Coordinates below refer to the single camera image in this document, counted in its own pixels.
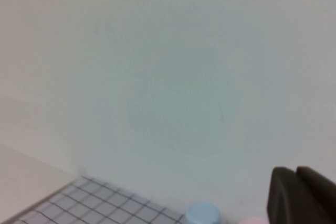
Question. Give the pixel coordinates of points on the pink plastic cup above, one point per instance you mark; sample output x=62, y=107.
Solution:
x=253, y=221

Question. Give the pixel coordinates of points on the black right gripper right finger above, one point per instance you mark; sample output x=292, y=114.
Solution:
x=320, y=195

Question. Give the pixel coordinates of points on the white grid tablecloth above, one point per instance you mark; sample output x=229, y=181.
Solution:
x=92, y=203

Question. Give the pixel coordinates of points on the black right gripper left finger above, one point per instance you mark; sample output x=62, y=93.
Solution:
x=286, y=200

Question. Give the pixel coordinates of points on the light blue plastic cup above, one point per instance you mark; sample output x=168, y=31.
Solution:
x=202, y=213

